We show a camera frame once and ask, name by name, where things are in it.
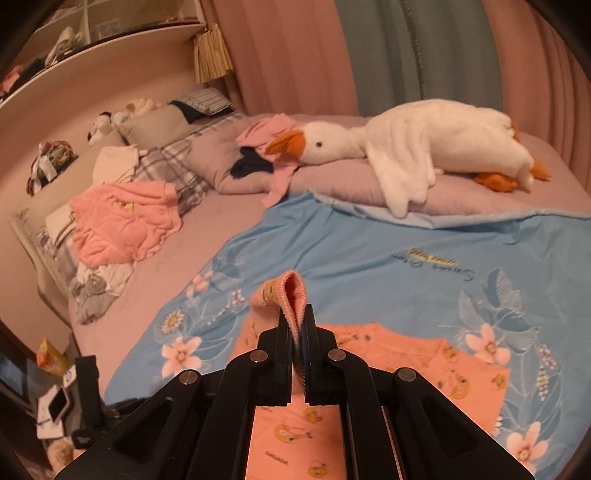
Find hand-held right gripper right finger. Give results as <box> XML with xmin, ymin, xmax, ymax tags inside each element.
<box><xmin>299</xmin><ymin>306</ymin><xmax>533</xmax><ymax>480</ymax></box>

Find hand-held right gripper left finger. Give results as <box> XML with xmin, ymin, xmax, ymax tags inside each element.
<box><xmin>55</xmin><ymin>315</ymin><xmax>296</xmax><ymax>480</ymax></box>

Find peach printed baby shirt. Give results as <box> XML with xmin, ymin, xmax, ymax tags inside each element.
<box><xmin>233</xmin><ymin>270</ymin><xmax>511</xmax><ymax>480</ymax></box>

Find grey and white clothes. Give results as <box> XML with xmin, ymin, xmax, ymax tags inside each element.
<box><xmin>71</xmin><ymin>263</ymin><xmax>136</xmax><ymax>325</ymax></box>

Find pile of mixed clothes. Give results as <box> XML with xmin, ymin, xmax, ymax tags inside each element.
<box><xmin>25</xmin><ymin>141</ymin><xmax>80</xmax><ymax>197</ymax></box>

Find phone in pink case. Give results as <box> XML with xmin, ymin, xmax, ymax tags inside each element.
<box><xmin>46</xmin><ymin>387</ymin><xmax>75</xmax><ymax>424</ymax></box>

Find yellow snack bag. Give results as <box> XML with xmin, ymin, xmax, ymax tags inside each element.
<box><xmin>37</xmin><ymin>339</ymin><xmax>70</xmax><ymax>373</ymax></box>

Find dark screen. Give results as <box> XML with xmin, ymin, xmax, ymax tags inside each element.
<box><xmin>0</xmin><ymin>350</ymin><xmax>34</xmax><ymax>416</ymax></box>

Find blue floral blanket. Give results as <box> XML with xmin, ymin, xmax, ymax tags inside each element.
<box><xmin>104</xmin><ymin>191</ymin><xmax>591</xmax><ymax>480</ymax></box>

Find pink quilted blanket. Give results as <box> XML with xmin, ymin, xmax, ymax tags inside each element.
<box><xmin>69</xmin><ymin>181</ymin><xmax>183</xmax><ymax>269</ymax></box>

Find dark navy garment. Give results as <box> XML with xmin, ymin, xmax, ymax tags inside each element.
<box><xmin>229</xmin><ymin>148</ymin><xmax>274</xmax><ymax>182</ymax></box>

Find grey plaid pillow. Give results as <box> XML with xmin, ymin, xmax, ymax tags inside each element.
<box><xmin>134</xmin><ymin>137</ymin><xmax>214</xmax><ymax>217</ymax></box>

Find pink crumpled garment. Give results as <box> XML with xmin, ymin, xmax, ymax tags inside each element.
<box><xmin>235</xmin><ymin>113</ymin><xmax>306</xmax><ymax>209</ymax></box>

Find long mauve pillow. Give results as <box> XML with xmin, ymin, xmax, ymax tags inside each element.
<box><xmin>286</xmin><ymin>157</ymin><xmax>591</xmax><ymax>219</ymax></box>

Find white folded cloth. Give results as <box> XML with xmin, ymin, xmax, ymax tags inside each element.
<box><xmin>91</xmin><ymin>145</ymin><xmax>149</xmax><ymax>186</ymax></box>

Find white goose plush toy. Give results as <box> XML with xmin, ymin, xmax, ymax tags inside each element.
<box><xmin>265</xmin><ymin>98</ymin><xmax>552</xmax><ymax>217</ymax></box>

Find beige pillow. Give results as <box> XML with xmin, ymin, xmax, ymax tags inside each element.
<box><xmin>117</xmin><ymin>105</ymin><xmax>198</xmax><ymax>148</ymax></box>

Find black and white plush toy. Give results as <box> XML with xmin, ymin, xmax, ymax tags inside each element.
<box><xmin>85</xmin><ymin>111</ymin><xmax>122</xmax><ymax>147</ymax></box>

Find striped grey pillow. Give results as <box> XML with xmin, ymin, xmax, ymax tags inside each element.
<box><xmin>168</xmin><ymin>89</ymin><xmax>236</xmax><ymax>124</ymax></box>

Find pink curtain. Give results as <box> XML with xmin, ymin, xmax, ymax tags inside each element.
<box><xmin>480</xmin><ymin>0</ymin><xmax>591</xmax><ymax>145</ymax></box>
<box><xmin>202</xmin><ymin>0</ymin><xmax>362</xmax><ymax>117</ymax></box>

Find yellow pleated dress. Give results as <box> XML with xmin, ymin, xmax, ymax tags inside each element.
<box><xmin>192</xmin><ymin>23</ymin><xmax>235</xmax><ymax>85</ymax></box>

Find blue-green curtain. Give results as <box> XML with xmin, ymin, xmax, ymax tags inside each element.
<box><xmin>332</xmin><ymin>0</ymin><xmax>505</xmax><ymax>117</ymax></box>

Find curved white shelf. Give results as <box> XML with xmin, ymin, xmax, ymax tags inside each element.
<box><xmin>0</xmin><ymin>0</ymin><xmax>208</xmax><ymax>114</ymax></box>

